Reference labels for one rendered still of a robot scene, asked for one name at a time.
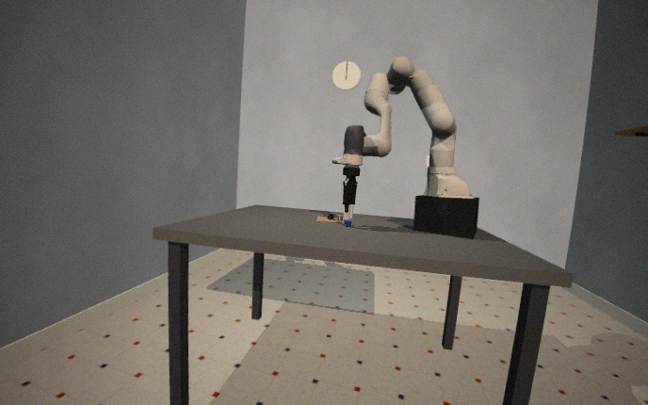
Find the orange flat mat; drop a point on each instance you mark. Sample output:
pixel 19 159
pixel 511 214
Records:
pixel 325 219

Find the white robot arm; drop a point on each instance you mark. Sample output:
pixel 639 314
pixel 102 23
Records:
pixel 441 180

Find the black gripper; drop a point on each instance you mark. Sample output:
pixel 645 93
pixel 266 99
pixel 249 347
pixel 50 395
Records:
pixel 349 193

